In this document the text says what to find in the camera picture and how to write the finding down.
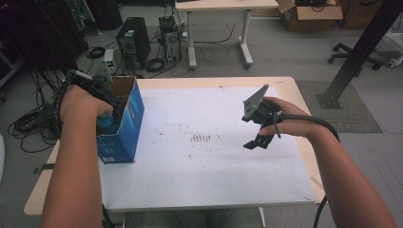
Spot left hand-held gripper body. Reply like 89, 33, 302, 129
65, 69, 124, 125

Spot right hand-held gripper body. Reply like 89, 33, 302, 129
240, 84, 283, 143

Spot blue cardboard box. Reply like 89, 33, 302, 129
95, 75, 145, 165

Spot person's left hand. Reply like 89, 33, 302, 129
59, 85, 114, 124

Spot person's right hand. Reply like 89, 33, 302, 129
258, 96, 318, 141

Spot white table mat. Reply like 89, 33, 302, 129
98, 85, 317, 213

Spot black computer tower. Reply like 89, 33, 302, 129
115, 16, 152, 69

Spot small open computer case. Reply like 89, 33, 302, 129
157, 15, 184, 64

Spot grey floor mat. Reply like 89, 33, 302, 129
296, 80, 384, 134

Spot black office chair base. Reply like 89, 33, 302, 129
327, 42, 386, 71

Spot brown cardboard box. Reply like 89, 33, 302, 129
276, 0, 344, 32

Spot white desk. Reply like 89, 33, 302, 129
174, 0, 279, 70

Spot coiled black cable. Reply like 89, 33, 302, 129
85, 46, 106, 60

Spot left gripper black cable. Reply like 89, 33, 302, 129
51, 70, 116, 228

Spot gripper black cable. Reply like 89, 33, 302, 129
273, 110, 342, 228
51, 70, 116, 228

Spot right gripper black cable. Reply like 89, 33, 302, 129
273, 110, 342, 228

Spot black cable coil by computer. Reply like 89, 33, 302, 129
144, 57, 166, 73

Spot bundle of black floor cables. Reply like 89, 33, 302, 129
8, 69, 69, 154

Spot black metal post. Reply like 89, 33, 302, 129
317, 0, 403, 110

